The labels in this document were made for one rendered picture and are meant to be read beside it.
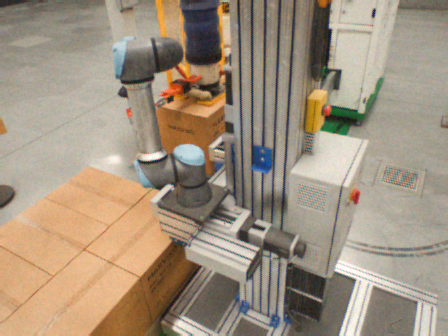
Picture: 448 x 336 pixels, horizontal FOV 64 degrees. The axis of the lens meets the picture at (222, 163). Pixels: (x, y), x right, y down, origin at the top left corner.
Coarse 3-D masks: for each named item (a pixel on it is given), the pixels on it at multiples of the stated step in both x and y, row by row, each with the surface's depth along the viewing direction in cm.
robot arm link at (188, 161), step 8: (176, 152) 135; (184, 152) 135; (192, 152) 136; (200, 152) 137; (176, 160) 134; (184, 160) 133; (192, 160) 133; (200, 160) 135; (176, 168) 134; (184, 168) 134; (192, 168) 135; (200, 168) 137; (176, 176) 135; (184, 176) 136; (192, 176) 137; (200, 176) 139; (184, 184) 140; (192, 184) 139
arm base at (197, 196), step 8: (200, 184) 140; (208, 184) 146; (176, 192) 148; (184, 192) 142; (192, 192) 141; (200, 192) 142; (208, 192) 145; (184, 200) 143; (192, 200) 142; (200, 200) 143; (208, 200) 145; (192, 208) 144
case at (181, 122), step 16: (224, 80) 242; (192, 96) 223; (224, 96) 220; (160, 112) 216; (176, 112) 208; (192, 112) 204; (208, 112) 203; (160, 128) 223; (176, 128) 215; (192, 128) 208; (208, 128) 203; (224, 128) 219; (176, 144) 223; (192, 144) 215; (208, 144) 208; (208, 160) 215
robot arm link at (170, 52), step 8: (160, 40) 117; (168, 40) 118; (176, 40) 123; (160, 48) 116; (168, 48) 117; (176, 48) 120; (160, 56) 116; (168, 56) 117; (176, 56) 120; (160, 64) 117; (168, 64) 119; (176, 64) 123
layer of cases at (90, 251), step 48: (96, 192) 236; (144, 192) 234; (0, 240) 204; (48, 240) 202; (96, 240) 200; (144, 240) 198; (0, 288) 176; (48, 288) 175; (96, 288) 173; (144, 288) 184
